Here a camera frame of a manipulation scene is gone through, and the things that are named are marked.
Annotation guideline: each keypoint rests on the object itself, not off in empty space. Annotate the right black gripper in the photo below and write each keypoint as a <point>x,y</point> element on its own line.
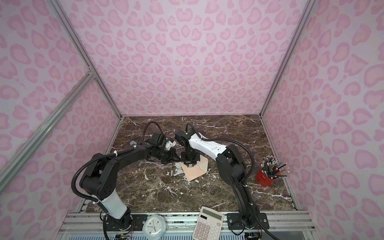
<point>186,161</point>

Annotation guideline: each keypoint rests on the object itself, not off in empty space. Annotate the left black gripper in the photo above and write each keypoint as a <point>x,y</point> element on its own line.
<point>171,158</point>

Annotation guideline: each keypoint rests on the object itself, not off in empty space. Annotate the beige envelope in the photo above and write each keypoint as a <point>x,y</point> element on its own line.
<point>197,170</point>

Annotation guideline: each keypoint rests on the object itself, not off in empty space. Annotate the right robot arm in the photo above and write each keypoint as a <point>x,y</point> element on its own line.
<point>231,167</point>

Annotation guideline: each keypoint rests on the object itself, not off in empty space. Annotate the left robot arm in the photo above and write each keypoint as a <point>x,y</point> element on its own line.
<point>101,173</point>

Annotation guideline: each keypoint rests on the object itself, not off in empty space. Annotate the white calculator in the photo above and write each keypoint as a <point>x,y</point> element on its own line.
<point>209,225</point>

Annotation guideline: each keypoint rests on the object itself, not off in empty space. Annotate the white round clock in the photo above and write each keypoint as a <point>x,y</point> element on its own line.
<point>155,227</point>

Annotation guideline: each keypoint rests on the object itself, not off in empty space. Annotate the red pen holder cup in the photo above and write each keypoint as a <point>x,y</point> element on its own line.
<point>270,171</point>

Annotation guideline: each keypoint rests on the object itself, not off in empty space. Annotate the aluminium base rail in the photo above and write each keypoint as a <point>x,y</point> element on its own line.
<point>285,225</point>

